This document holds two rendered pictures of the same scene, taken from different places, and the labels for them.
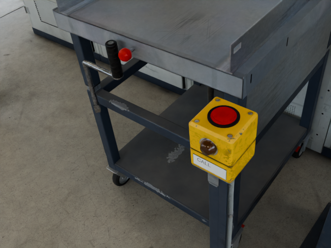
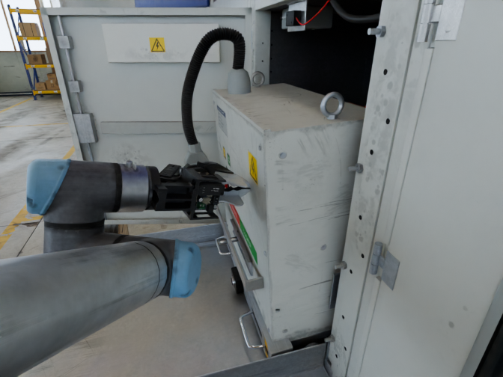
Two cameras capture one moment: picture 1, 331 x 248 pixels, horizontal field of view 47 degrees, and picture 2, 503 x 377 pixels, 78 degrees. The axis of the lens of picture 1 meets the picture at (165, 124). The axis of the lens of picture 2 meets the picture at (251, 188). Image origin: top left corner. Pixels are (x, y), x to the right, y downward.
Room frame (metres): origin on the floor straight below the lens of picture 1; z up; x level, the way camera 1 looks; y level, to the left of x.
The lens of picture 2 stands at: (0.64, -0.71, 1.48)
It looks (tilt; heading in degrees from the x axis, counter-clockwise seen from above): 25 degrees down; 31
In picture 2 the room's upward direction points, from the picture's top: straight up
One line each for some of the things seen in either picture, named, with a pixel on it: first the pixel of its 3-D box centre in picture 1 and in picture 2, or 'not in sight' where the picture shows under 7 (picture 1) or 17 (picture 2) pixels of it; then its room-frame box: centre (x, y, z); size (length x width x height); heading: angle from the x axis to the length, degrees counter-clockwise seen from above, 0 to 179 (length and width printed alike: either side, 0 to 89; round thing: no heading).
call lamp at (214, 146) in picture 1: (206, 148); not in sight; (0.39, -0.06, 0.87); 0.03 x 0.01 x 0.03; 47
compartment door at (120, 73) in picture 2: not in sight; (165, 129); (1.41, 0.10, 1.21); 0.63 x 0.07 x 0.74; 122
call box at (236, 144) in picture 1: (222, 139); not in sight; (0.42, -0.09, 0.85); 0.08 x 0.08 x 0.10; 47
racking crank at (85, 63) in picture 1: (104, 80); not in sight; (0.89, 0.16, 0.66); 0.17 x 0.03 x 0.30; 45
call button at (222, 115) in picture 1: (223, 117); not in sight; (0.42, -0.09, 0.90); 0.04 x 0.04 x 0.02
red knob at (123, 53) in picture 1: (127, 52); not in sight; (0.81, 0.07, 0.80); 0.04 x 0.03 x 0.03; 137
